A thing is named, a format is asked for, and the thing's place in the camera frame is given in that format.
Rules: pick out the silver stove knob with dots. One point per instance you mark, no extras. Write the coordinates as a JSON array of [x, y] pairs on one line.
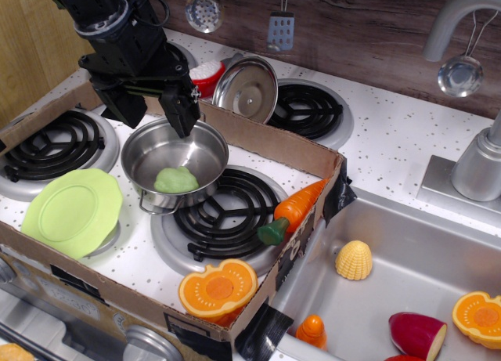
[[145, 344]]

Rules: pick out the hanging steel strainer spoon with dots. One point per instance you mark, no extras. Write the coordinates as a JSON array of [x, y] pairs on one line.
[[204, 16]]

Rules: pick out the small orange toy carrot piece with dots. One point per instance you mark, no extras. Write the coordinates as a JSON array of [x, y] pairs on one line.
[[313, 332]]

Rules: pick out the light green toy broccoli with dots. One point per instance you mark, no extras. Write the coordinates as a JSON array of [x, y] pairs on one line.
[[175, 180]]

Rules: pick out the front left black burner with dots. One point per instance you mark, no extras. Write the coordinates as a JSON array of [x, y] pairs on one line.
[[78, 139]]

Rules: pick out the steel pot lid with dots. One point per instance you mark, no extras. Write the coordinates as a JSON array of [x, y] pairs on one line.
[[249, 87]]

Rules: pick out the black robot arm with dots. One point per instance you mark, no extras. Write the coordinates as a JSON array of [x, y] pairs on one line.
[[92, 11]]

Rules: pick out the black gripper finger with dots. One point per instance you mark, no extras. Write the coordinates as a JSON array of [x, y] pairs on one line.
[[181, 108], [124, 104]]

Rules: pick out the red white toy cheese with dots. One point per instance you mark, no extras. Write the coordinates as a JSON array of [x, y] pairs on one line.
[[206, 77]]

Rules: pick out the purple toy eggplant half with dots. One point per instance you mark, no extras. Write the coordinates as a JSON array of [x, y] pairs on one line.
[[417, 335]]

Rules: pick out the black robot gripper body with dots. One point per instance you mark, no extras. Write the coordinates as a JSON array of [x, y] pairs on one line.
[[132, 54]]

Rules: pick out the stainless steel pot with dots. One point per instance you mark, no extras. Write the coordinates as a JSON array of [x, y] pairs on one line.
[[156, 146]]

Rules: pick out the back right black burner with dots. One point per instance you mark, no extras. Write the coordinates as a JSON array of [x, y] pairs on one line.
[[313, 111]]

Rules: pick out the brown cardboard fence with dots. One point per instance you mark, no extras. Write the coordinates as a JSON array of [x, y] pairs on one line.
[[133, 244]]

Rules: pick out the orange pumpkin half in sink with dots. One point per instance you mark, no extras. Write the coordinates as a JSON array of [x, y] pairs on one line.
[[477, 316]]

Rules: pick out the hanging grey slotted spatula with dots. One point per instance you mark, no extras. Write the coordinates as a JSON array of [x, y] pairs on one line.
[[280, 35]]

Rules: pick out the red toy at bottom edge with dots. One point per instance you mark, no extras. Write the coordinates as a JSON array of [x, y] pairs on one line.
[[403, 357]]

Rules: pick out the orange pumpkin half in fence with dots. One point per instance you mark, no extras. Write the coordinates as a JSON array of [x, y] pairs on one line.
[[219, 293]]

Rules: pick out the hanging steel ladle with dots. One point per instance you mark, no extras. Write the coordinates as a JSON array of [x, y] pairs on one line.
[[462, 75]]

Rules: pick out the yellow toy corn piece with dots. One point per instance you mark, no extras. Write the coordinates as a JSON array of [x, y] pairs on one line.
[[354, 261]]

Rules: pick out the yellow toy at bottom left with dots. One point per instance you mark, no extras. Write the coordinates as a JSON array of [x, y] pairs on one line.
[[13, 352]]

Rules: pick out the front right black burner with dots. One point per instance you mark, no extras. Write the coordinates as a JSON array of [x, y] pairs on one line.
[[223, 226]]

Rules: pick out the light green plastic plate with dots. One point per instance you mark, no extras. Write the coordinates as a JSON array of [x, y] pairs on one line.
[[75, 213]]

